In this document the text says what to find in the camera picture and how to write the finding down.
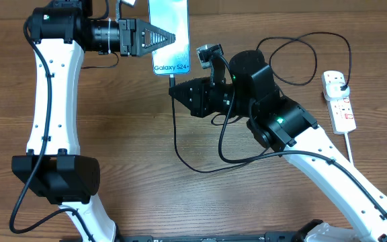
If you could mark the white charger plug adapter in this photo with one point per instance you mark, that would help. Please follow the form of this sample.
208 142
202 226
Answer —
335 91

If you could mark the white power strip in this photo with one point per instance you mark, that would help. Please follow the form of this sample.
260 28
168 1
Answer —
340 111

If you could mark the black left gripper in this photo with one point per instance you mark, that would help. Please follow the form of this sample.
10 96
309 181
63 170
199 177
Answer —
138 27

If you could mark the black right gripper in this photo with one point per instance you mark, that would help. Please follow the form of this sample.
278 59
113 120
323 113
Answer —
195 101

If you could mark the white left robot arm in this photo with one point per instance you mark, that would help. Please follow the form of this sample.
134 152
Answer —
53 167

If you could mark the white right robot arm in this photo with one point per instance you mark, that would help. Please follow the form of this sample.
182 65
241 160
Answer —
244 86

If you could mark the Samsung Galaxy smartphone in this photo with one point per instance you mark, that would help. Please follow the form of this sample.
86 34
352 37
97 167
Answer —
173 17

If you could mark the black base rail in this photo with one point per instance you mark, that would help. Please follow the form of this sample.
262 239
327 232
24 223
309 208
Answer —
276 236

